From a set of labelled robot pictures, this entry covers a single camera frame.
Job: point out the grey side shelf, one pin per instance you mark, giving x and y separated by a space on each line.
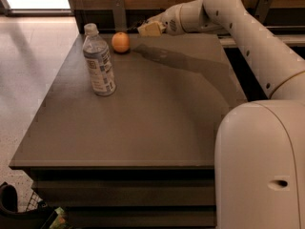
292 40

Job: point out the right metal wall bracket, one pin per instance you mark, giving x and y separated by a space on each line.
261 10

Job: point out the black rxbar chocolate bar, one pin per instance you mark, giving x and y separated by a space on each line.
136 25

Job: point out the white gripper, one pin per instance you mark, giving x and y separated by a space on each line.
169 23

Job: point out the lower grey drawer front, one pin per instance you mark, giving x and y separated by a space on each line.
142 219

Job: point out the left metal wall bracket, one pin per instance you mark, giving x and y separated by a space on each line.
119 15

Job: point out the grey drawer cabinet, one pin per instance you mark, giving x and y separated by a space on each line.
159 124

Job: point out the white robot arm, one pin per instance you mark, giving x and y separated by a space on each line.
259 156

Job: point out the grey drawer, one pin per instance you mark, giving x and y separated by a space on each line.
117 193
142 219

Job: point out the green snack package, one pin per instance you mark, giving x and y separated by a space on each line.
61 220

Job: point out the orange fruit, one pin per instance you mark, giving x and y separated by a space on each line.
121 42

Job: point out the clear plastic water bottle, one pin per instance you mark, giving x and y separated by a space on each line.
98 59

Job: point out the metal wall bracket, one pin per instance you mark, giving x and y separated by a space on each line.
119 15
261 10

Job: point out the upper grey drawer front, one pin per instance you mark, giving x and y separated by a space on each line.
117 193

